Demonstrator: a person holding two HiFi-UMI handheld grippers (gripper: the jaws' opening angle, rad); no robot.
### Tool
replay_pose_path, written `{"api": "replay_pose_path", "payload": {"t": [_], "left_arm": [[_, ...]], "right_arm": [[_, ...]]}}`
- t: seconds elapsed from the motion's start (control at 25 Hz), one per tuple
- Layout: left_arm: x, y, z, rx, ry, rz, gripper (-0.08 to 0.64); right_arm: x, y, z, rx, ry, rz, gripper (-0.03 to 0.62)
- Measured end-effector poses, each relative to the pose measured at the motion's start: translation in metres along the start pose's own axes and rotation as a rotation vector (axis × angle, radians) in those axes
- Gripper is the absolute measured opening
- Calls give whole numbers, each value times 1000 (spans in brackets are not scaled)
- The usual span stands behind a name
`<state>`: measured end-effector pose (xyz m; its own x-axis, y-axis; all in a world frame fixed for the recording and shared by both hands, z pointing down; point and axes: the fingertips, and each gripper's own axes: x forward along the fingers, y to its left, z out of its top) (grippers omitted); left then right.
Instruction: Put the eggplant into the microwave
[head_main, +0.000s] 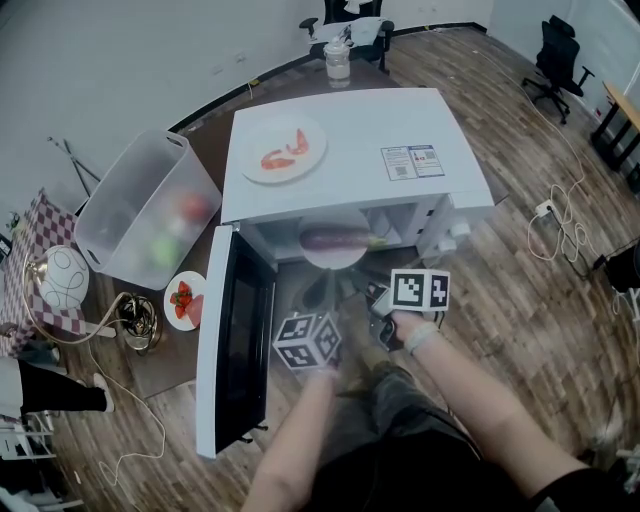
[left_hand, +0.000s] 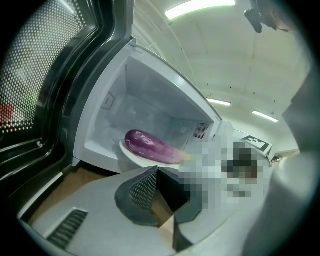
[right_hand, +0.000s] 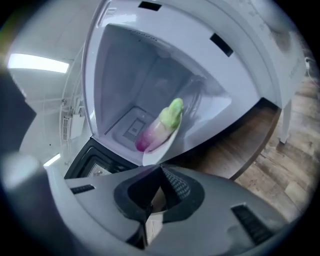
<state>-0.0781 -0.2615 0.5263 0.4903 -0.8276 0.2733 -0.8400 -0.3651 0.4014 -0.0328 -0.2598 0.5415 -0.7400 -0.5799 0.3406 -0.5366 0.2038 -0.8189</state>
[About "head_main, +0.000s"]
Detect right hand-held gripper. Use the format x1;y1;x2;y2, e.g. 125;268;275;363
348;268;452;353

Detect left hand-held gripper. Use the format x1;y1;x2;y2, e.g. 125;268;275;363
271;277;345;375

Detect white microwave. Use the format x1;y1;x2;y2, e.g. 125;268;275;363
194;88;497;460

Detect person's left forearm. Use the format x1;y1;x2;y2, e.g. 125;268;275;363
239;370;342;512

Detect person's right forearm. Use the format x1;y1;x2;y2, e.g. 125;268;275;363
410;327;592;497

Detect person's right hand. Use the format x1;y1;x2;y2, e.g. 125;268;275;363
392;309;427;335

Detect glass turntable plate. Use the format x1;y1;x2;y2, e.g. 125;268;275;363
298;209;372;270

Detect white wristband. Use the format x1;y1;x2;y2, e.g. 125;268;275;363
403;321;442;357

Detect pink meat slice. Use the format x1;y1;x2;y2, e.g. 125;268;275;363
185;294;206;327

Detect blue and white label sticker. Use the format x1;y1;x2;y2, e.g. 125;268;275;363
380;144;446;181

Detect red strawberries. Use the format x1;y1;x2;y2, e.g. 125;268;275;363
169;280;194;320

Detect large white plate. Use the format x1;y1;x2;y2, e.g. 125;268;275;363
240;113;329;186

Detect orange shrimp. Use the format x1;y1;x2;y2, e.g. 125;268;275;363
260;128;311;172

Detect small white plate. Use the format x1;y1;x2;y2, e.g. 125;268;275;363
163;270;207;332

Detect red tomato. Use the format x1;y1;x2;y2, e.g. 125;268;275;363
178;193;212;222

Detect green vegetable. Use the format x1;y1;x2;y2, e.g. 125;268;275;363
148;236;182;267

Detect person's dark trousers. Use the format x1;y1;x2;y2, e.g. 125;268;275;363
312;363;531;512

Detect translucent plastic bin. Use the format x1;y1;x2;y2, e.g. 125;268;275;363
74;129;223;292

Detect glass jar with lid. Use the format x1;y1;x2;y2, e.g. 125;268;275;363
323;38;354;90

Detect gold lamp with white globe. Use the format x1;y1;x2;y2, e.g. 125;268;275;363
21;244;159;356

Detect black office chair with clothes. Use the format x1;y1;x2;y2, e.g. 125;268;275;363
299;0;396;77

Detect metal tripod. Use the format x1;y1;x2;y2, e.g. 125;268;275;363
46;135;102;199

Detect checkered cloth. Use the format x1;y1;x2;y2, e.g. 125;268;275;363
0;191;90;352

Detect wooden desk with black legs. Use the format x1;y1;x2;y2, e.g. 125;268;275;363
589;81;640;172

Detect thin white lamp cable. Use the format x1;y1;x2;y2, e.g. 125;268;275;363
74;319;167;501

